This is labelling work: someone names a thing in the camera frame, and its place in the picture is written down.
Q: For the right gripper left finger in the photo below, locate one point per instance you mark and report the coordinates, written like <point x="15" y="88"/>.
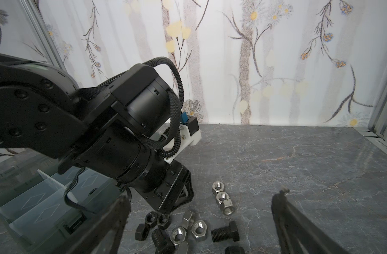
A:
<point x="102" y="235"/>

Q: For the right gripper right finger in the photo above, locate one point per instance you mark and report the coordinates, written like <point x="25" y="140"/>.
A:
<point x="296" y="233"/>

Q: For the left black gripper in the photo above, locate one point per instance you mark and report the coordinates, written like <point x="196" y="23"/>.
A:
<point x="164" y="186"/>

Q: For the black hex nut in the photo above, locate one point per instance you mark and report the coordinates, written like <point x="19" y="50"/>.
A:
<point x="163" y="221"/>
<point x="141" y="232"/>
<point x="151" y="219"/>

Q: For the black hex bolt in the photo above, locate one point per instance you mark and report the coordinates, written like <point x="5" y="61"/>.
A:
<point x="162" y="243"/>
<point x="225" y="233"/>

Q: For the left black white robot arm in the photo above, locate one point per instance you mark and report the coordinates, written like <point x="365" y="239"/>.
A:
<point x="127" y="128"/>

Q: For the silver hex nut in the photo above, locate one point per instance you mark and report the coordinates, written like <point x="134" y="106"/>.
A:
<point x="178" y="235"/>
<point x="188" y="220"/>
<point x="227" y="207"/>
<point x="217" y="187"/>
<point x="199" y="230"/>
<point x="221" y="197"/>

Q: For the green compartment organizer box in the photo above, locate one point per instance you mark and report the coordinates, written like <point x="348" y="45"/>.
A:
<point x="40" y="209"/>

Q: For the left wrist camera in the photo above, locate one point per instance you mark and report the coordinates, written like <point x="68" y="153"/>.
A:
<point x="189" y="135"/>

